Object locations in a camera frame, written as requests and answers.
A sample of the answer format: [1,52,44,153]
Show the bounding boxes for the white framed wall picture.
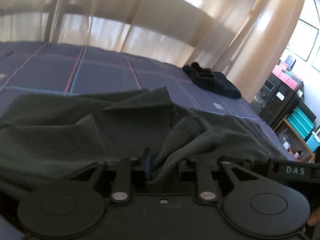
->
[286,19,319,61]

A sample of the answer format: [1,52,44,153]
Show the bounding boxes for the dark grey pants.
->
[1,88,289,201]

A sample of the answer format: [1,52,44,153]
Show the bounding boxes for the wooden shelf with teal boxes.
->
[273,107,319,163]

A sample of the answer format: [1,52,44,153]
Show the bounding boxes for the blue checked bed sheet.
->
[1,41,292,160]

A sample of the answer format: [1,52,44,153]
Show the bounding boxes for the dark navy crumpled garment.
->
[182,62,242,99]

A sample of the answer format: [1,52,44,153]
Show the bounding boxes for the beige sheer curtain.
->
[1,0,305,101]

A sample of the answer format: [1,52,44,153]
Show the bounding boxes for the black glass cabinet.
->
[250,73,304,128]

